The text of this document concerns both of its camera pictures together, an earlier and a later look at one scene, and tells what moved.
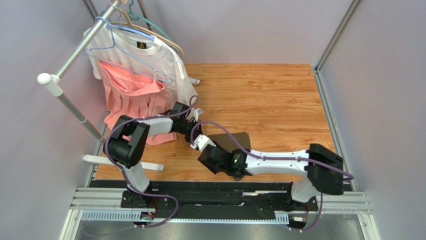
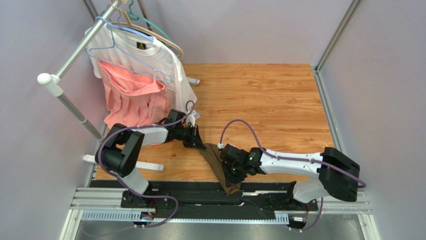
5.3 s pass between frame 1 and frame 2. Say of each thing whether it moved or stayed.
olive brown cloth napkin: moved
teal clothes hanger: stayed
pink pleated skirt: stayed
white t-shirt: stayed
